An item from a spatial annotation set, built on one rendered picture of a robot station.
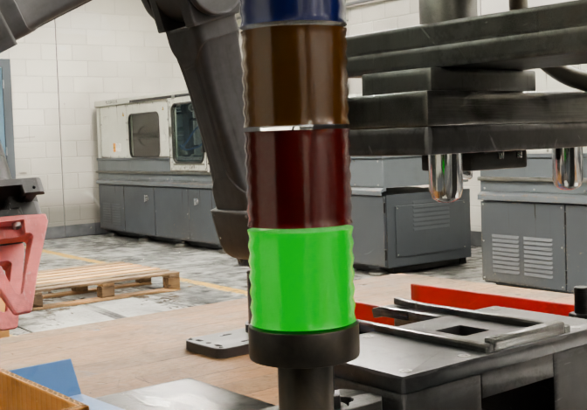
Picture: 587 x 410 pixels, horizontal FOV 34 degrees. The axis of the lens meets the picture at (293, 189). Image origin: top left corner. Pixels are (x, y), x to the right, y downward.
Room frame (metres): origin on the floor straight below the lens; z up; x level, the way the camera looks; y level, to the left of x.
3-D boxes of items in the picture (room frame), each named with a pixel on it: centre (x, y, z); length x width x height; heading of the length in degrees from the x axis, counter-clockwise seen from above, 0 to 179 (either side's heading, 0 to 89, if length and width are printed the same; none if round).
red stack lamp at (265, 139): (0.34, 0.00, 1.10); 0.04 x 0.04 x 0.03
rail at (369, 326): (0.61, -0.07, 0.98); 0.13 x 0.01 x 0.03; 39
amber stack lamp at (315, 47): (0.34, 0.00, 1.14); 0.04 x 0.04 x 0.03
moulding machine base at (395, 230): (9.96, 0.49, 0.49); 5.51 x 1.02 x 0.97; 35
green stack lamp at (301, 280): (0.34, 0.00, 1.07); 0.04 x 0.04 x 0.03
